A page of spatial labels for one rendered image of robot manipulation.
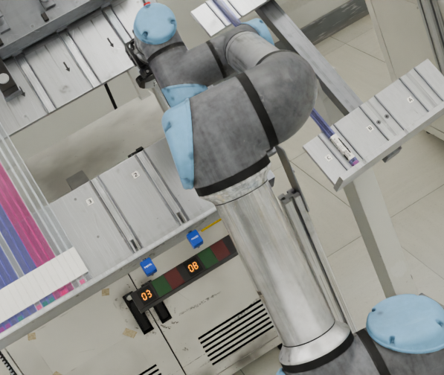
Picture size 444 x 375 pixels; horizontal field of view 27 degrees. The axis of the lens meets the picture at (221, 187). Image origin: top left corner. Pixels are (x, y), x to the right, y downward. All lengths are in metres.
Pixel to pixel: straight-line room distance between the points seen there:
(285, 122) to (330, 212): 1.77
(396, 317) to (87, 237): 0.76
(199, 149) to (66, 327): 1.10
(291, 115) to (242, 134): 0.07
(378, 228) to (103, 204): 0.67
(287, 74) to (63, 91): 0.83
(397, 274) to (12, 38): 1.06
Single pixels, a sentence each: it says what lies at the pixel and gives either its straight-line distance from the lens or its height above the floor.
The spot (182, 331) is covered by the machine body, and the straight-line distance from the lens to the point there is 2.41.
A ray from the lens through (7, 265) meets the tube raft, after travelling 1.93.
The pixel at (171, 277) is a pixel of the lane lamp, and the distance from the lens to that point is 1.90.
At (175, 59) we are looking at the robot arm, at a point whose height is 1.09.
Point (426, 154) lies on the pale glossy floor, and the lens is 3.17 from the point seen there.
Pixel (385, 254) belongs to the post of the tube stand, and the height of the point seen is 0.33.
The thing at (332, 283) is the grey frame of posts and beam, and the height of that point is 0.39.
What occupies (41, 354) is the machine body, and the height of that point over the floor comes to 0.43.
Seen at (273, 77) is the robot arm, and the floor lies 1.16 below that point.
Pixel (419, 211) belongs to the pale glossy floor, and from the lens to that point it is 2.92.
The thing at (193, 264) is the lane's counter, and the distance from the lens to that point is 1.90.
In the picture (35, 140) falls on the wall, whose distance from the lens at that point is 3.86.
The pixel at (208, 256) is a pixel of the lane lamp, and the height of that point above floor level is 0.66.
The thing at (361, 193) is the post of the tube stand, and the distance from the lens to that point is 2.15.
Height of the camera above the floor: 1.71
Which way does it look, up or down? 30 degrees down
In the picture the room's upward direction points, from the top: 25 degrees counter-clockwise
